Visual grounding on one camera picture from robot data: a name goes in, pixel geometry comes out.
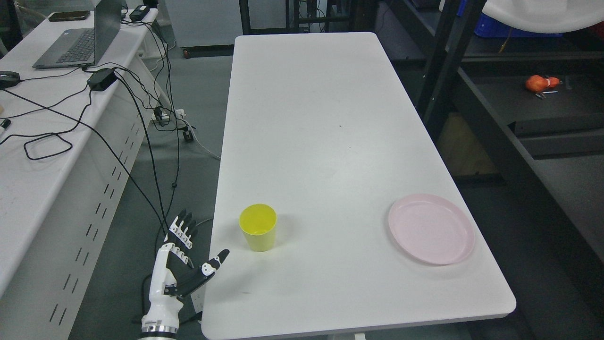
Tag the white table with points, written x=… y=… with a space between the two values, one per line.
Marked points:
x=319 y=127

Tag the orange object on shelf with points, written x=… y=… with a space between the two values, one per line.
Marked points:
x=537 y=84

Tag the white power strip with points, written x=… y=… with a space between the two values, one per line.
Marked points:
x=197 y=298

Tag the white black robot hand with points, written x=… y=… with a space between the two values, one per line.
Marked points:
x=167 y=292

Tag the black charger brick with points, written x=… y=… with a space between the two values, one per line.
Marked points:
x=139 y=13

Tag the grey laptop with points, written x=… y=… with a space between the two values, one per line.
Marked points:
x=84 y=47

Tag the black computer mouse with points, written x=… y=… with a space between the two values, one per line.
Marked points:
x=9 y=79

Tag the black smartphone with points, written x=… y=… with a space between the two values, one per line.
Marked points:
x=79 y=15

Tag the blue plastic crate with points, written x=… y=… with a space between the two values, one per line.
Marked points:
x=490 y=27

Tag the black power adapter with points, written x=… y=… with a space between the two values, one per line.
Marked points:
x=101 y=79

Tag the yellow plastic cup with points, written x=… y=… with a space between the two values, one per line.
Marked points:
x=258 y=223

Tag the pink plastic plate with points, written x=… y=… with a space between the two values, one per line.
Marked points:
x=431 y=229

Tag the white side desk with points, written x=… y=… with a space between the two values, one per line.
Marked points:
x=64 y=165

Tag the black metal shelf rack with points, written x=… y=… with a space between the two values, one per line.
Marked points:
x=541 y=213

